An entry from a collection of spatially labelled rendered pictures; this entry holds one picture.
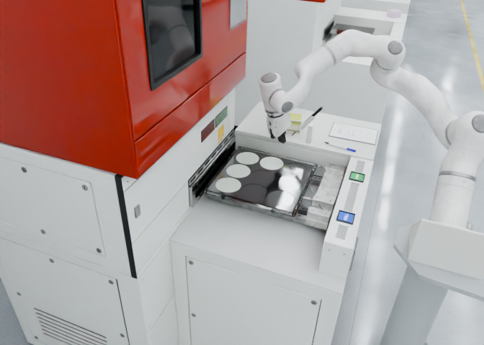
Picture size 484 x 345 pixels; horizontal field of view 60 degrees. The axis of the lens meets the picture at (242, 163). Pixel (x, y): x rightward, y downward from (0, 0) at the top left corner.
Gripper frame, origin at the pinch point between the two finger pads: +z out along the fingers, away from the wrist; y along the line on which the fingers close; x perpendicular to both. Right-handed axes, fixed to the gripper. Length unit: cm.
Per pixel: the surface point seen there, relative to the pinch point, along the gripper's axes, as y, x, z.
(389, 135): 173, 48, 168
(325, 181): -0.6, -22.4, 12.9
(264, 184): -21.2, -8.5, 3.4
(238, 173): -23.6, 3.8, 2.5
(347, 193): -7.7, -38.5, 1.9
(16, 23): -64, 12, -86
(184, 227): -56, 0, -1
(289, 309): -51, -44, 18
